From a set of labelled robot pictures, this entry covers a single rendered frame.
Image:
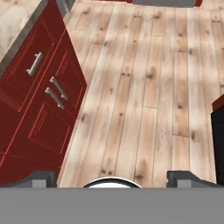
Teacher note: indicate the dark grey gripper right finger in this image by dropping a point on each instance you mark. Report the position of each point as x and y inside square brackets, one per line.
[178, 178]

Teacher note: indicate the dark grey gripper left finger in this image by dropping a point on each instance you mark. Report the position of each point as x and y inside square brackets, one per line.
[43, 178]

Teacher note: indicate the red cupboard door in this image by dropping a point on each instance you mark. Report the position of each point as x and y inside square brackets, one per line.
[68, 74]
[38, 137]

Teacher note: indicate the black and red cabinet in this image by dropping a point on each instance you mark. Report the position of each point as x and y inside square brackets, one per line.
[218, 140]

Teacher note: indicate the white and black round object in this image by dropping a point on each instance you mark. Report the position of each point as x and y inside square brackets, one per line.
[112, 183]

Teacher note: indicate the red drawer front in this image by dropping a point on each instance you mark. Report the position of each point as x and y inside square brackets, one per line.
[27, 62]

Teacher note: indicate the grey and red cabinet run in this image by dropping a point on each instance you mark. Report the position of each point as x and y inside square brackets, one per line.
[164, 3]

